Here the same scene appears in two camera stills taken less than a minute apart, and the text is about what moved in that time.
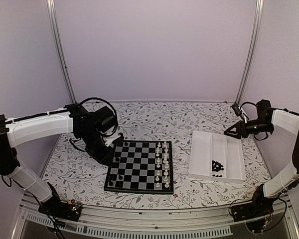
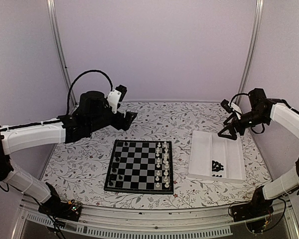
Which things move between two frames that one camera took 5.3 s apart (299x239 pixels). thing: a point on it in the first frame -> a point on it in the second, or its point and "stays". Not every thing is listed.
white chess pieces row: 166,163 stays
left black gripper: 105,158 -> 118,124
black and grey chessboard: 140,166 stays
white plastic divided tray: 206,146 stays
